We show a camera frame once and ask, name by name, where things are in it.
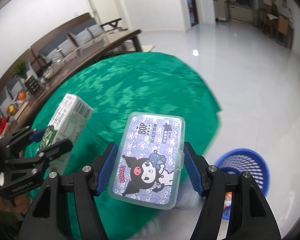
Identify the dark door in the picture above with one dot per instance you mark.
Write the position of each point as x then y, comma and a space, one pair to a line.
193, 2

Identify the small yellow object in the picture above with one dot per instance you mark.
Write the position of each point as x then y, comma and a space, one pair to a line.
11, 109

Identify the grey cushion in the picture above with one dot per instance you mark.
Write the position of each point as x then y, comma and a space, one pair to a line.
95, 31
53, 51
77, 38

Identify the tea set tray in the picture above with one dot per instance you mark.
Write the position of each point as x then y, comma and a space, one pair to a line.
48, 73

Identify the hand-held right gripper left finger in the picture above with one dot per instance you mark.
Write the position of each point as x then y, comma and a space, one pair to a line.
106, 170

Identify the clear box purple cartoon label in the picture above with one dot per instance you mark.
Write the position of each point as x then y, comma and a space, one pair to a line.
145, 160

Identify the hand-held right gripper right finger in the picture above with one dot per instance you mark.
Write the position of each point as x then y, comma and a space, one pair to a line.
193, 170

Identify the green floral tablecloth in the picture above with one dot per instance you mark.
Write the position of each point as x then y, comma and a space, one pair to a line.
145, 85

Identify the orange fruit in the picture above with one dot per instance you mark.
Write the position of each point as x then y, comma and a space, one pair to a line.
21, 95

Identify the glass sliding door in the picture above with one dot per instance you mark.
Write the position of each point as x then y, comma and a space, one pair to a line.
242, 2

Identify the person's left hand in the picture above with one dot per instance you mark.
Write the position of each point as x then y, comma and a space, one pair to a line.
21, 203

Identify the blue plastic mesh basket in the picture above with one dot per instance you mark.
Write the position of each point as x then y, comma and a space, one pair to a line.
255, 180

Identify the white green milk carton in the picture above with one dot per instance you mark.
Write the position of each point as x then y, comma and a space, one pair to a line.
70, 115

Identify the wooden dining table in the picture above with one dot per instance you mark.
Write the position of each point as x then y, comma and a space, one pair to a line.
272, 20

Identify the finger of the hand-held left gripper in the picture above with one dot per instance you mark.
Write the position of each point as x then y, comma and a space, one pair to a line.
55, 150
36, 135

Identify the dark wooden sofa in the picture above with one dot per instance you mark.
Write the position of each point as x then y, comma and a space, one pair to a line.
77, 21

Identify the brown wooden coffee table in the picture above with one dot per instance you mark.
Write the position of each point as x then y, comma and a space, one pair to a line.
90, 52

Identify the potted plant black studded pot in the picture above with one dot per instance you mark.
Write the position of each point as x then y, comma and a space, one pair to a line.
32, 85

